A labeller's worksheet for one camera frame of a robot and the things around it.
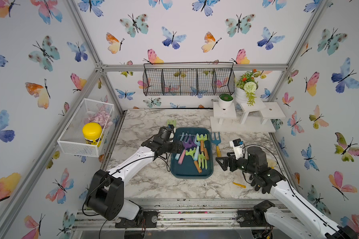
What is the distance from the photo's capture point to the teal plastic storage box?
0.90 metres

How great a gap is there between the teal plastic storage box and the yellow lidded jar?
0.41m

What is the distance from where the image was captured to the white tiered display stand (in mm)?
1008

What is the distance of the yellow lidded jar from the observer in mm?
640
